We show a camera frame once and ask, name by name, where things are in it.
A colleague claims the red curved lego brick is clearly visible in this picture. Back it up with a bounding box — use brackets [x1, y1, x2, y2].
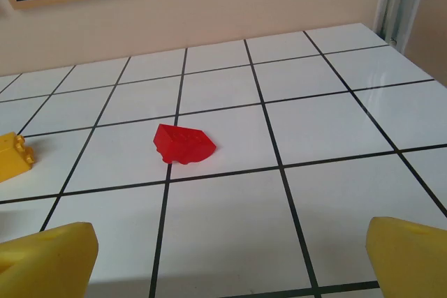
[152, 123, 217, 166]

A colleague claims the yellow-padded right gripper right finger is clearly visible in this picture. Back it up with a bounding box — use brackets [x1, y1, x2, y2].
[365, 216, 447, 298]

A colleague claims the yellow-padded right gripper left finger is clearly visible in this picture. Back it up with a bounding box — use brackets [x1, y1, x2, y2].
[0, 221, 100, 298]

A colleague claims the yellow lego brick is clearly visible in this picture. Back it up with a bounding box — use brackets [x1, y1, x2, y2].
[0, 131, 36, 184]

